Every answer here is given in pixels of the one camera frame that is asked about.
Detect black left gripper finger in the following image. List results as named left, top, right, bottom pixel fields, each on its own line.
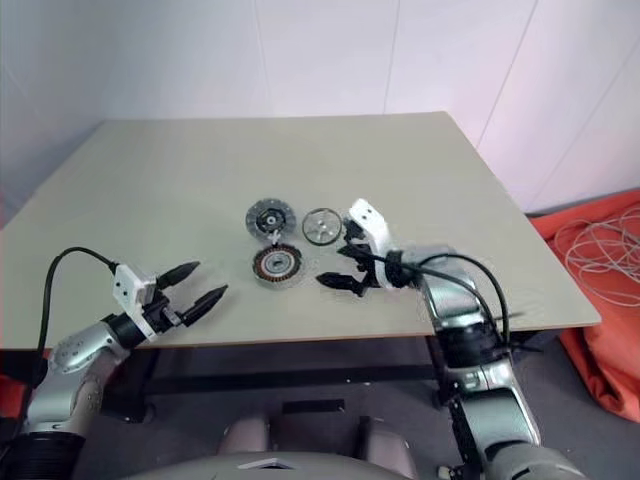
left=182, top=283, right=230, bottom=326
left=158, top=259, right=201, bottom=290

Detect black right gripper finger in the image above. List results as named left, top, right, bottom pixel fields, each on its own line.
left=316, top=271, right=372, bottom=302
left=336, top=216, right=370, bottom=261

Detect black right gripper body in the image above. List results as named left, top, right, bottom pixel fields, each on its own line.
left=351, top=251, right=385, bottom=293

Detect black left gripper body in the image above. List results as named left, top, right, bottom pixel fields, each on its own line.
left=144, top=288, right=195, bottom=335

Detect silver spoked rotor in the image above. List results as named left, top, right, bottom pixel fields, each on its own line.
left=301, top=206, right=344, bottom=247

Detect round motor housing with windings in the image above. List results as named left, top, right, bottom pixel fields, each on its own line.
left=249, top=243, right=305, bottom=290

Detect black rectangular plate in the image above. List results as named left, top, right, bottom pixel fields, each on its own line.
left=281, top=398, right=347, bottom=415

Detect small orange cushion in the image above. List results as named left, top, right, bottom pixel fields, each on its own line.
left=0, top=373, right=31, bottom=437

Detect grey robot torso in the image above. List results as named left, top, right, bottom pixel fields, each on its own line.
left=117, top=451, right=422, bottom=480

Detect large orange beanbag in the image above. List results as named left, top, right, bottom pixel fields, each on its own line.
left=528, top=187, right=640, bottom=425

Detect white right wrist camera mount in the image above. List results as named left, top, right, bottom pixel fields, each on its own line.
left=347, top=198, right=402, bottom=290

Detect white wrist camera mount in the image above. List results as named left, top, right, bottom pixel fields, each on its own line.
left=111, top=263, right=162, bottom=343
left=347, top=198, right=402, bottom=290

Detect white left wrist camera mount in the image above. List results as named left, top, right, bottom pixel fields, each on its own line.
left=111, top=263, right=162, bottom=343

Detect black table frame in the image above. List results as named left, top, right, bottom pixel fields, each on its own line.
left=102, top=332, right=566, bottom=426

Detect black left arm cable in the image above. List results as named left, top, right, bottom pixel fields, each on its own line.
left=34, top=246, right=121, bottom=386

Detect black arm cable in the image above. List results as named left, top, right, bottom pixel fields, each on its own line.
left=34, top=246, right=121, bottom=386
left=367, top=251, right=515, bottom=352

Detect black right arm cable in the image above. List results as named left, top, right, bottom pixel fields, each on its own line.
left=367, top=251, right=515, bottom=352

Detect coiled white cable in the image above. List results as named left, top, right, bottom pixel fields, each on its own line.
left=553, top=202, right=640, bottom=307

